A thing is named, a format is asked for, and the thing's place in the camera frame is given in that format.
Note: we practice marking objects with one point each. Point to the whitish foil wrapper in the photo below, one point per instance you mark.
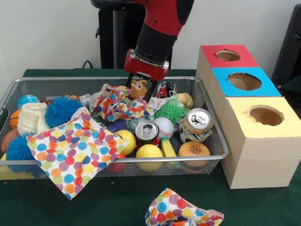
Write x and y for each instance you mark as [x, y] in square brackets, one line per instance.
[115, 106]

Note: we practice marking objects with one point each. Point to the black panel stand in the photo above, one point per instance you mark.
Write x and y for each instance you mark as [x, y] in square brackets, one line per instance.
[289, 47]

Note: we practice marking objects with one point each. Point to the dark green table cloth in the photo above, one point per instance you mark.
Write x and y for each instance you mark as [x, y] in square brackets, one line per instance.
[141, 193]
[294, 84]

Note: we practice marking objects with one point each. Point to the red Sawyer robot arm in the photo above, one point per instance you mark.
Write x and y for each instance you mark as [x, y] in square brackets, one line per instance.
[162, 23]

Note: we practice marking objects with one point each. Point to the green spiky rubber ball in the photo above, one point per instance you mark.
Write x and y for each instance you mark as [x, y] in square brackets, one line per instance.
[170, 110]

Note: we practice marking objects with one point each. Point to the colourful patterned cloth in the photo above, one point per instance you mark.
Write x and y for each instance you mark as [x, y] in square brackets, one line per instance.
[174, 207]

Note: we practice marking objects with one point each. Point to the cream knitted cloth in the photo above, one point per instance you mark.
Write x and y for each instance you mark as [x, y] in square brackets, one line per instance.
[32, 117]

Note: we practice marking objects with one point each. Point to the blue spiky rubber ball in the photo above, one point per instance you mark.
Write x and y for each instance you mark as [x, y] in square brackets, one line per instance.
[19, 148]
[62, 110]

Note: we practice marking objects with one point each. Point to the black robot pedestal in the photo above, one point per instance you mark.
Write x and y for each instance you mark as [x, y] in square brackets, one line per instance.
[113, 42]

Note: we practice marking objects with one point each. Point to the wooden box with three holes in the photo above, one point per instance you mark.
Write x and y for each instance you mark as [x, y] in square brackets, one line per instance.
[258, 160]

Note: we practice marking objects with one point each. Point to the polka dot cloth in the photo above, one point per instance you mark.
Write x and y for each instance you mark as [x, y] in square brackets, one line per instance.
[75, 150]

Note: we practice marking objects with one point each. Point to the orange ball with cream dots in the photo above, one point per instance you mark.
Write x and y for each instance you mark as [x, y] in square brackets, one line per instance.
[194, 150]

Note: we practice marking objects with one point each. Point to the tan plush animal toy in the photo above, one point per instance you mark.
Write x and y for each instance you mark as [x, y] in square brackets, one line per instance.
[139, 89]

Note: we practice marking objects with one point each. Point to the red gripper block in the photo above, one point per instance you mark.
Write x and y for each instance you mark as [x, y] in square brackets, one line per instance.
[146, 69]

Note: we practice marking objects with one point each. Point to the crushed silver drink can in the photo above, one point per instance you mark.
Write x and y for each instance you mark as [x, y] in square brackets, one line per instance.
[197, 123]

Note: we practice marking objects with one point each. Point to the white baseball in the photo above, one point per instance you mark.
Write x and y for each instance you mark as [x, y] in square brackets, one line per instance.
[164, 128]

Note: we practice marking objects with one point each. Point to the shallow clear mesh bin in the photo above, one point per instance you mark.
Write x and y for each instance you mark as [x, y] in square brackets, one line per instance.
[207, 94]

